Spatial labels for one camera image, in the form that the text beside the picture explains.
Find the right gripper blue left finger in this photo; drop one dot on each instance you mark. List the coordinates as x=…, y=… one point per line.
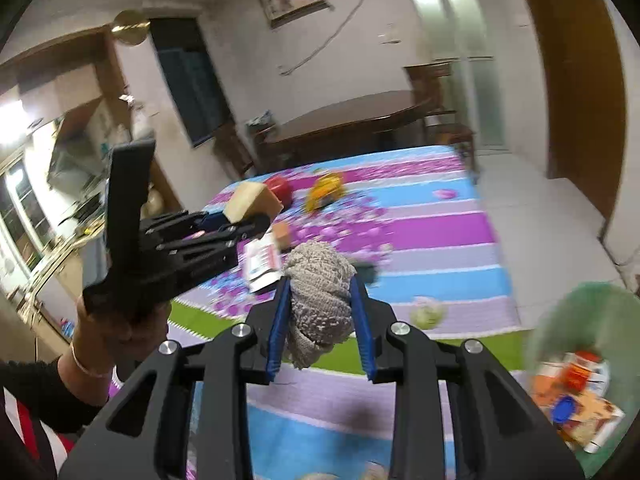
x=281, y=312

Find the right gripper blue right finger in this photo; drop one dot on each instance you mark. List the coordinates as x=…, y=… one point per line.
x=365, y=340

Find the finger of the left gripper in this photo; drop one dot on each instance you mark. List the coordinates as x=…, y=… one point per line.
x=212, y=243
x=182, y=224

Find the beige sponge block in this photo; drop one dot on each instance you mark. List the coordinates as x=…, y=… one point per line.
x=251, y=198

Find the grey knitted cloth ball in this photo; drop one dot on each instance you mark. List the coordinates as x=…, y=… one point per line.
x=321, y=315

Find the blue bottle cap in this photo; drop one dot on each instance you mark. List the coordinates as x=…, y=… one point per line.
x=563, y=410

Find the torn orange paper cup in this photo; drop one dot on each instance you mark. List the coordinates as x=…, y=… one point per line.
x=577, y=369

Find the orange medicine box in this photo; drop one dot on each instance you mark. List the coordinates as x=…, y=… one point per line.
x=593, y=423

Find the dark green cloth bundle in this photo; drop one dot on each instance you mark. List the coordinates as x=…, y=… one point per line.
x=366, y=270

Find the person left forearm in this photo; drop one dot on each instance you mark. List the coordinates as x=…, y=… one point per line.
x=59, y=394

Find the green trash bin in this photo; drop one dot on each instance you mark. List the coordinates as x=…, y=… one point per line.
x=602, y=318

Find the person left hand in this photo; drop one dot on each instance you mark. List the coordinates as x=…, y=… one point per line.
x=103, y=340

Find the red apple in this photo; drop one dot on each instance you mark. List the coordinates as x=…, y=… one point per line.
x=282, y=189

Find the yellow snack wrapper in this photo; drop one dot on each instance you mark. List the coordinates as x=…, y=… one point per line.
x=326, y=190

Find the dark window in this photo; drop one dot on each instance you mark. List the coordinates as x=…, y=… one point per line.
x=191, y=77

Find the dark wooden table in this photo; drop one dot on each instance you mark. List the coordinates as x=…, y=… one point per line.
x=339, y=125

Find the wooden chair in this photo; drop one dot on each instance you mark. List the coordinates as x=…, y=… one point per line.
x=429, y=83

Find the brown wooden door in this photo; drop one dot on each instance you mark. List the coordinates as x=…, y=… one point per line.
x=585, y=95

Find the frosted glass door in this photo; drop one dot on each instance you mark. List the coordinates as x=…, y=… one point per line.
x=456, y=34

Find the gold round wall clock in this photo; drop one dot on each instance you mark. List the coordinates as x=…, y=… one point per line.
x=130, y=27

